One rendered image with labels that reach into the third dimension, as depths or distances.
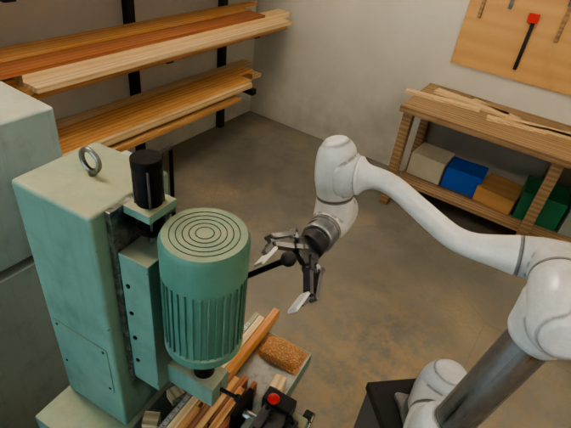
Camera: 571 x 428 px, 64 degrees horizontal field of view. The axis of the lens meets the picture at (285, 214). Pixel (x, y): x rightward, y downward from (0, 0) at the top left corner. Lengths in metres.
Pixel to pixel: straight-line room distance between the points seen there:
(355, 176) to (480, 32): 2.82
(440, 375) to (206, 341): 0.81
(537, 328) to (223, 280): 0.61
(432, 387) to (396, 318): 1.40
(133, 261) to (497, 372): 0.84
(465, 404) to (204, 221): 0.79
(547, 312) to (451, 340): 1.93
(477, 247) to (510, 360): 0.27
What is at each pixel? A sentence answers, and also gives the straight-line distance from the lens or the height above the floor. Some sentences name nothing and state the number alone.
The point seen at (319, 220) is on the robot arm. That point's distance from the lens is 1.21.
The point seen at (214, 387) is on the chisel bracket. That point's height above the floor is 1.07.
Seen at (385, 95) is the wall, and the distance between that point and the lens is 4.22.
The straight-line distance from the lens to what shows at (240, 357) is 1.39.
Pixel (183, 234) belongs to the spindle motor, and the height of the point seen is 1.50.
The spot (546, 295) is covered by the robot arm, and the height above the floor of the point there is 1.45.
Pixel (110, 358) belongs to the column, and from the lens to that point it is 1.22.
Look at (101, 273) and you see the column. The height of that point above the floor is 1.38.
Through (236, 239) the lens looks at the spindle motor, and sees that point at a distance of 0.87.
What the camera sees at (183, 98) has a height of 0.63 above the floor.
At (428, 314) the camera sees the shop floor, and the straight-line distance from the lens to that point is 3.02.
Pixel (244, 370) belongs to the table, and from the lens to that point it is 1.41.
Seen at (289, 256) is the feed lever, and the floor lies 1.41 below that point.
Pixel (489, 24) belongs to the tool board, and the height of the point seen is 1.37.
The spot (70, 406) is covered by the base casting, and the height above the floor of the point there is 0.80.
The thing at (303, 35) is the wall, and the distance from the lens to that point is 4.50.
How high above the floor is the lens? 2.06
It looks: 36 degrees down
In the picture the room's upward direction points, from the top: 8 degrees clockwise
